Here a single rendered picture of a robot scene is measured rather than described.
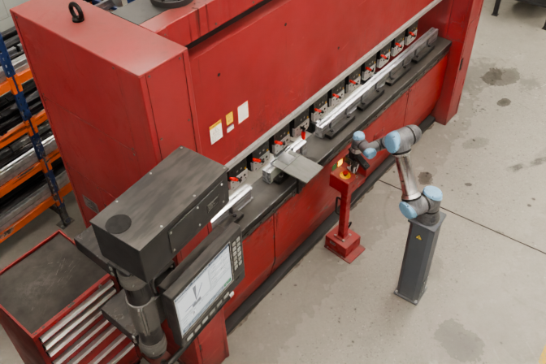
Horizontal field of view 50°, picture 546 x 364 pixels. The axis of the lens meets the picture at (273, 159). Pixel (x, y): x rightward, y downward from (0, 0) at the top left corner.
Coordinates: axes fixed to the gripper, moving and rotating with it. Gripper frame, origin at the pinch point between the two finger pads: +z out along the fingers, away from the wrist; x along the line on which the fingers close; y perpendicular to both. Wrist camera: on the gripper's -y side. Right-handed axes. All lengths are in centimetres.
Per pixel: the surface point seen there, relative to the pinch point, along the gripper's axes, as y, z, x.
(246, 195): 25, -19, 78
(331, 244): -1, 67, 14
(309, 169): 8.6, -26.3, 39.4
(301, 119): 30, -46, 25
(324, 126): 31.4, -21.1, -2.3
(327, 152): 18.7, -12.7, 8.8
